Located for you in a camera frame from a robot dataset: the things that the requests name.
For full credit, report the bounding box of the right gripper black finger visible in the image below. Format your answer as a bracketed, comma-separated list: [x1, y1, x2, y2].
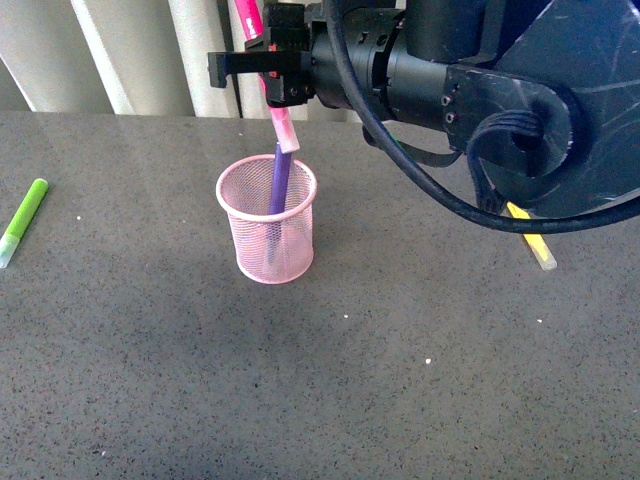
[207, 51, 303, 89]

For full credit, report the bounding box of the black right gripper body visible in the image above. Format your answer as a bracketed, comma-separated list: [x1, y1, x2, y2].
[246, 3, 315, 108]

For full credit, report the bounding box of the pink pen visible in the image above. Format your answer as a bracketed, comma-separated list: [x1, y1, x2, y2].
[233, 0, 300, 154]

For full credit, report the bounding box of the purple pen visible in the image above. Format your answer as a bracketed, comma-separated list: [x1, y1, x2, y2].
[267, 143, 291, 264]

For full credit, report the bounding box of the pink mesh cup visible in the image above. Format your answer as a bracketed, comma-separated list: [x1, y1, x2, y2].
[216, 154, 318, 284]

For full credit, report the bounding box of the grey curtain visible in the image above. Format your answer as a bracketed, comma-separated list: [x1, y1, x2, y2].
[0, 0, 351, 121]

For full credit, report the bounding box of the green pen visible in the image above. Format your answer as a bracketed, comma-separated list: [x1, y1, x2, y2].
[1, 178, 49, 269]

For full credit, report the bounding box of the yellow pen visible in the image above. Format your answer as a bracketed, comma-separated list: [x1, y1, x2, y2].
[506, 202, 557, 271]

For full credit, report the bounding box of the black cable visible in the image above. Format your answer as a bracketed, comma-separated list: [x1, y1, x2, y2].
[324, 0, 640, 235]

